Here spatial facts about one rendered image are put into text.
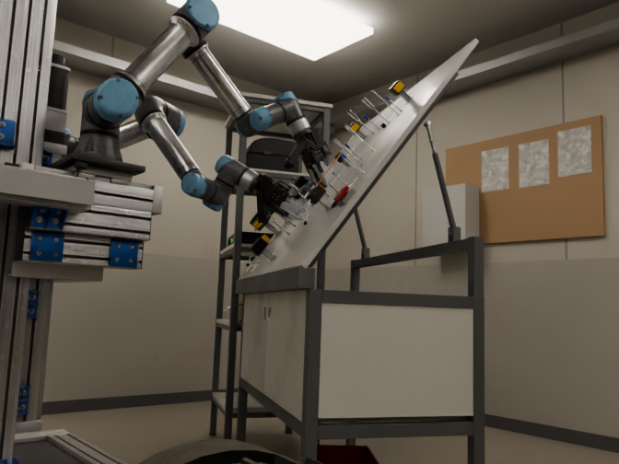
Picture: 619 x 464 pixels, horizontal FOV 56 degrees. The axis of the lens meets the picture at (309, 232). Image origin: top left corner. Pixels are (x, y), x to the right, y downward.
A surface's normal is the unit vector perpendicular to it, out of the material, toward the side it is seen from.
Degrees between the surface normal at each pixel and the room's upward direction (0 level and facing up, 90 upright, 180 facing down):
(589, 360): 90
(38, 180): 90
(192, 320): 90
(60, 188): 90
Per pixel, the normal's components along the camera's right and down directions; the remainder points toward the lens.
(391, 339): 0.28, -0.11
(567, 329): -0.76, -0.11
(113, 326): 0.65, -0.07
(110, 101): 0.48, 0.00
